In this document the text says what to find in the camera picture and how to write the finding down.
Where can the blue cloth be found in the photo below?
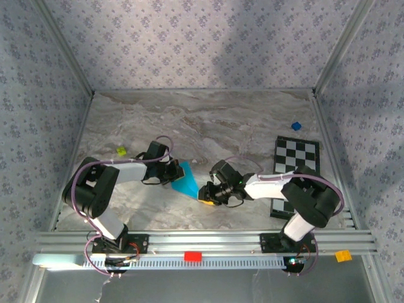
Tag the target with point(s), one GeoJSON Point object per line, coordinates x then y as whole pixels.
{"type": "Point", "coordinates": [188, 184]}

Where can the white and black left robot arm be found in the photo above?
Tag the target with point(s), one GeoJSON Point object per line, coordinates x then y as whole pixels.
{"type": "Point", "coordinates": [91, 189]}

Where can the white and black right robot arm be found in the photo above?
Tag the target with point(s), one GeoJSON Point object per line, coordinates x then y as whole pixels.
{"type": "Point", "coordinates": [312, 202]}

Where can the green toy brick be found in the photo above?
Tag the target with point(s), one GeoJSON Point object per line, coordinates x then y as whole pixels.
{"type": "Point", "coordinates": [121, 151]}

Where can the red toy brick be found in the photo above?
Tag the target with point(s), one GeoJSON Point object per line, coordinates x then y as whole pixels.
{"type": "Point", "coordinates": [192, 256]}

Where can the black and white checkerboard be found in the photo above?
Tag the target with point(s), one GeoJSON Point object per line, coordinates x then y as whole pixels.
{"type": "Point", "coordinates": [296, 151]}

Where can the blue toy brick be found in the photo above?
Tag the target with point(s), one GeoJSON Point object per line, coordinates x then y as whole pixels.
{"type": "Point", "coordinates": [296, 126]}

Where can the small black electronics board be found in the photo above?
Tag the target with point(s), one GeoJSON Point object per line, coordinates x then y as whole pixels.
{"type": "Point", "coordinates": [116, 262]}
{"type": "Point", "coordinates": [295, 263]}

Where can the light blue flat bar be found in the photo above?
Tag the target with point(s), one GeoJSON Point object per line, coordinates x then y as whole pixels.
{"type": "Point", "coordinates": [53, 260]}

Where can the orange toy brick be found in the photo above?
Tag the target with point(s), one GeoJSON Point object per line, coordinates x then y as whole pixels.
{"type": "Point", "coordinates": [343, 256]}

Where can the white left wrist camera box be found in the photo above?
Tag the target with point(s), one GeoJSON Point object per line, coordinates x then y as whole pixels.
{"type": "Point", "coordinates": [170, 160]}

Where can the wide aluminium mounting rail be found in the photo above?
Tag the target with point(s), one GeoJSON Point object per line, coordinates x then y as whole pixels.
{"type": "Point", "coordinates": [205, 240]}

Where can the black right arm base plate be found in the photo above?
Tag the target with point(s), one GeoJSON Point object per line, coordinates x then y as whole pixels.
{"type": "Point", "coordinates": [268, 243]}

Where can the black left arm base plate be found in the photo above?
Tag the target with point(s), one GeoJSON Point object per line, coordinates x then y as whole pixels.
{"type": "Point", "coordinates": [140, 244]}

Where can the aluminium table side rail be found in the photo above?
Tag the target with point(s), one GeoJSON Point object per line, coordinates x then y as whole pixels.
{"type": "Point", "coordinates": [80, 132]}
{"type": "Point", "coordinates": [328, 132]}

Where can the aluminium frame post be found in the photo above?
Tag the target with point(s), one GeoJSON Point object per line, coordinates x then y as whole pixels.
{"type": "Point", "coordinates": [67, 47]}
{"type": "Point", "coordinates": [339, 47]}

